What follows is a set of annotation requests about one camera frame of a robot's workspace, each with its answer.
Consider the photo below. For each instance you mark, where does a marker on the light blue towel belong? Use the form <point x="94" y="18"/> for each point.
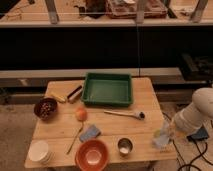
<point x="164" y="139"/>

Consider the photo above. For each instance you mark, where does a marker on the small metal cup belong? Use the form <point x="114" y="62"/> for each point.
<point x="125" y="146"/>

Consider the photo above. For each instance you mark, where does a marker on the wooden table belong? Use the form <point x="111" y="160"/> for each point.
<point x="59" y="132"/>

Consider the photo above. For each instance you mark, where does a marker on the orange bowl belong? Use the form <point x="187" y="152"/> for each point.
<point x="92" y="155"/>

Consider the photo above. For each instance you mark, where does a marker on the yellow corn toy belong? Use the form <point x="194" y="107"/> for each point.
<point x="58" y="98"/>

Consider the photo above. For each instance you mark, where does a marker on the blue sponge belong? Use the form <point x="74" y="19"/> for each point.
<point x="91" y="132"/>

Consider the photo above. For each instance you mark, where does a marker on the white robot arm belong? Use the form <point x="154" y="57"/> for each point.
<point x="191" y="118"/>

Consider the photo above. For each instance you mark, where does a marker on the green plastic tray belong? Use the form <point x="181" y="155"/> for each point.
<point x="107" y="89"/>

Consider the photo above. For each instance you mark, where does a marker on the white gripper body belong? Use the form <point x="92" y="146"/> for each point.
<point x="174" y="132"/>

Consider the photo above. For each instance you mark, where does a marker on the stack of white plates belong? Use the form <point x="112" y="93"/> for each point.
<point x="39" y="152"/>

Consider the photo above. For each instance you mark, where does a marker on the dark bowl with nuts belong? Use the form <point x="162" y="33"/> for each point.
<point x="45" y="108"/>

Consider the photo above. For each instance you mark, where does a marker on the orange peach fruit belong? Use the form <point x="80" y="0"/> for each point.
<point x="81" y="114"/>

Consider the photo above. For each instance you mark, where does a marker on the green plastic cup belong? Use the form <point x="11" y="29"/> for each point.
<point x="156" y="134"/>

